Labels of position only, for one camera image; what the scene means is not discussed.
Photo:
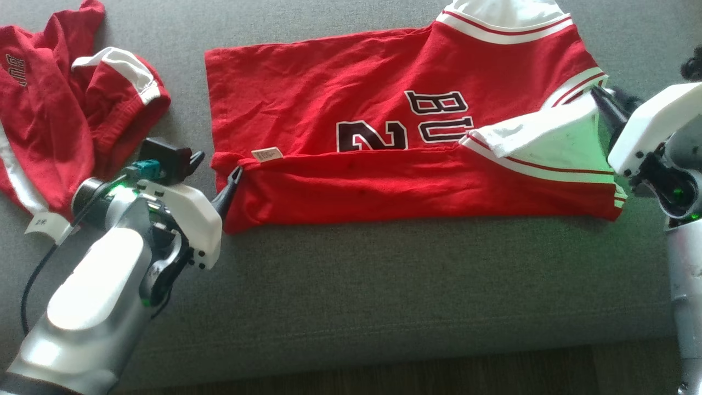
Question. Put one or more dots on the red white numbered jersey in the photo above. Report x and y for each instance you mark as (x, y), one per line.
(356, 88)

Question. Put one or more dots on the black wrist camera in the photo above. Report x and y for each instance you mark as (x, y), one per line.
(692, 63)
(164, 159)

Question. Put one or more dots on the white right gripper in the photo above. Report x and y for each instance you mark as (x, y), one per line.
(652, 126)

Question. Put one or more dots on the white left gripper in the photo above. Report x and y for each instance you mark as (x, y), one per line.
(192, 211)

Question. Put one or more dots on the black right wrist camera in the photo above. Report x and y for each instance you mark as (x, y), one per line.
(692, 63)

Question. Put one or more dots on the red shorts with white stripe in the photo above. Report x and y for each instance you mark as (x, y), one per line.
(49, 120)

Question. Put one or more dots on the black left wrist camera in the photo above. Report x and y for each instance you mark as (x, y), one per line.
(164, 159)

